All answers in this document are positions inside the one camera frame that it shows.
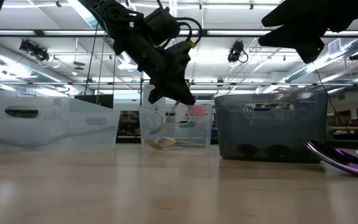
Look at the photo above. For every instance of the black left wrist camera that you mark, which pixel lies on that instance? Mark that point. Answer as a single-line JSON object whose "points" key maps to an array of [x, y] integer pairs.
{"points": [[163, 26]]}

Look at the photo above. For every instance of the large clear plastic bin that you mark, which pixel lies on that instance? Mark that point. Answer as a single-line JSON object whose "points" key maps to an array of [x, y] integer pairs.
{"points": [[197, 137]]}

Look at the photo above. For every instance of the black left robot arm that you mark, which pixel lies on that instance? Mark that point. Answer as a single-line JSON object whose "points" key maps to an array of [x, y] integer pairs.
{"points": [[110, 15]]}

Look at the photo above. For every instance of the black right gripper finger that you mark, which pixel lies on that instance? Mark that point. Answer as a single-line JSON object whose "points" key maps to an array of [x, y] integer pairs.
{"points": [[291, 14], [297, 42]]}

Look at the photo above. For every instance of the iridescent rainbow spoon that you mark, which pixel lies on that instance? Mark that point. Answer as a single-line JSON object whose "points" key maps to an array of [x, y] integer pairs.
{"points": [[343, 160]]}

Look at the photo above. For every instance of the gold spoon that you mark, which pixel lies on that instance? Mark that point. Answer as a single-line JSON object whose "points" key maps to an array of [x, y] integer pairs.
{"points": [[163, 124], [166, 141], [152, 144]]}

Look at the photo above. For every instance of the silver ventilation duct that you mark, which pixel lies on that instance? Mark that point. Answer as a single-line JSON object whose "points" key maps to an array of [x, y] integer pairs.
{"points": [[337, 67], [11, 62]]}

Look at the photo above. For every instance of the small clear plastic bin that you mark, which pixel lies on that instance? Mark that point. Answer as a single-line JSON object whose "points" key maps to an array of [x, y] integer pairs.
{"points": [[57, 118]]}

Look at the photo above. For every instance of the dark grey plastic bin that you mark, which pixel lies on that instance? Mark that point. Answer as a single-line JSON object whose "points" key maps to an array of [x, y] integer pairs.
{"points": [[269, 130]]}

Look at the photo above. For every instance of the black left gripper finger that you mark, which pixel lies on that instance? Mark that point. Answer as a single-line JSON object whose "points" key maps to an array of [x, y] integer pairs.
{"points": [[158, 91], [180, 91]]}

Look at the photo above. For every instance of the black hanging camera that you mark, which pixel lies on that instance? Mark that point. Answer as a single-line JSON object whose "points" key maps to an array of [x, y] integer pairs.
{"points": [[235, 51], [34, 49]]}

